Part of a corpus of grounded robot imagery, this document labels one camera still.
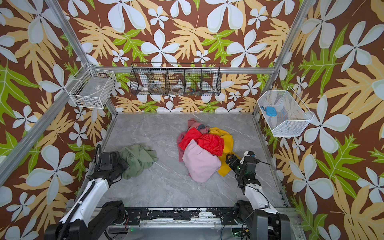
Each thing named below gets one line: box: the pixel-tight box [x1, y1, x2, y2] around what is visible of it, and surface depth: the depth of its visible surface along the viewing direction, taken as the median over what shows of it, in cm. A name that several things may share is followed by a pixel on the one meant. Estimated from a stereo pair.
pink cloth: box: [182, 139, 222, 183], surface depth 85 cm
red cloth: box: [179, 127, 225, 157], surface depth 90 cm
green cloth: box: [119, 144, 159, 180], surface depth 88 cm
